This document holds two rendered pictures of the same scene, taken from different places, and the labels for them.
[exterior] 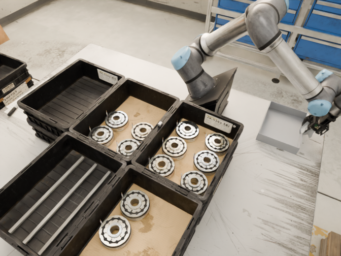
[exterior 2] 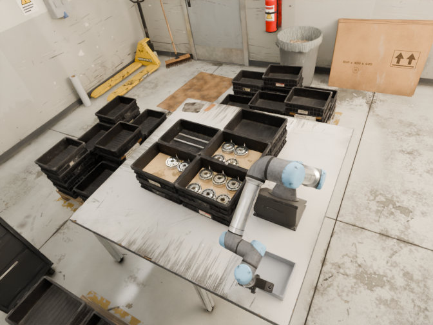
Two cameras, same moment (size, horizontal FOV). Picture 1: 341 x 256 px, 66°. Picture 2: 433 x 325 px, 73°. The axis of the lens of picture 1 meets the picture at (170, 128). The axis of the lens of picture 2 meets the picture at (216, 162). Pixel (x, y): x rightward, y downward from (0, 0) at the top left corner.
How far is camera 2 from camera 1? 169 cm
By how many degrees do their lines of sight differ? 65
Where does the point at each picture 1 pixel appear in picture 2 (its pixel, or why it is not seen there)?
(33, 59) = (391, 120)
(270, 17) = (257, 164)
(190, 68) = not seen: hidden behind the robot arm
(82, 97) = (263, 133)
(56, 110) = (250, 127)
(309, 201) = (192, 276)
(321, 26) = not seen: outside the picture
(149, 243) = (167, 176)
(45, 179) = (203, 136)
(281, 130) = (263, 271)
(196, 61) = not seen: hidden behind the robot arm
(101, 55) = (337, 138)
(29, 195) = (195, 133)
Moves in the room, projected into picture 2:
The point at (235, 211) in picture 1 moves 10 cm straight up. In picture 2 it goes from (189, 226) to (186, 218)
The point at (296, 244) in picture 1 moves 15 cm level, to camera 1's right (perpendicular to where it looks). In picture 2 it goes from (165, 258) to (160, 283)
